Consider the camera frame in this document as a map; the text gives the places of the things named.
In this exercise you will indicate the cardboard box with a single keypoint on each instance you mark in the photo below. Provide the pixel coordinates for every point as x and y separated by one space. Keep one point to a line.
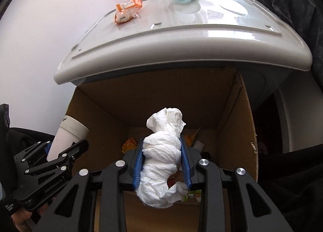
151 100

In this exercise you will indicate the white tissue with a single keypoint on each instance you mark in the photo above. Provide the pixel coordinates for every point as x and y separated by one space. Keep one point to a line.
161 156

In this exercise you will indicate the person's left hand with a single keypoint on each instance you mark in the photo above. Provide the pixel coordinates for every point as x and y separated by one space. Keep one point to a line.
24 223

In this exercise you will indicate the white cylindrical cup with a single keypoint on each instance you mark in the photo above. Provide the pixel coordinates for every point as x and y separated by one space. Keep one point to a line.
65 136

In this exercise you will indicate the green snack bag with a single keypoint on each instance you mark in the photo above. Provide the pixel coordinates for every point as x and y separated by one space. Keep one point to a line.
194 194

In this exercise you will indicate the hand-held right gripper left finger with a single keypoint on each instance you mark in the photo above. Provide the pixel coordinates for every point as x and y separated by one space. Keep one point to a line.
138 169

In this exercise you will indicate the orange yellow snack packet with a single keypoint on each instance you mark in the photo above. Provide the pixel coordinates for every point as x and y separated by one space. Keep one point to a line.
128 145

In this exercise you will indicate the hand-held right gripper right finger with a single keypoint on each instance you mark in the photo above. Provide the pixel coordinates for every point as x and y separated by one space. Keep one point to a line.
186 166

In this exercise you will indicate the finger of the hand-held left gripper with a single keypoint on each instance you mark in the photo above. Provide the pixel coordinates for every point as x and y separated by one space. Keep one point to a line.
30 155
58 171

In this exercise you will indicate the orange white plastic bag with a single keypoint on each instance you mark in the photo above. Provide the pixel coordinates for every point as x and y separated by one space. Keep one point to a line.
126 10

